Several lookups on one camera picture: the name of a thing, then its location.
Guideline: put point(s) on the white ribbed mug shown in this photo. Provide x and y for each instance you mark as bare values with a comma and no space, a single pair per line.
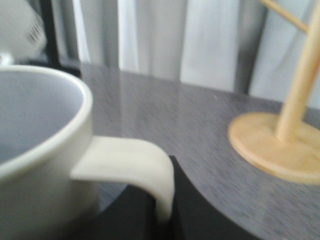
22,32

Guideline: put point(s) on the black wire mug rack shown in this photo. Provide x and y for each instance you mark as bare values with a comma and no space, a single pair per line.
51,49

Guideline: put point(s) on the cream HOME mug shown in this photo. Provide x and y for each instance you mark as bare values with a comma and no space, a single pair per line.
51,162

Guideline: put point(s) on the wooden mug tree stand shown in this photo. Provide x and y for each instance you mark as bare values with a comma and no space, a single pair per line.
284,145

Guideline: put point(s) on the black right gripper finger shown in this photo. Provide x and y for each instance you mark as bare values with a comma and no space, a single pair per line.
131,216

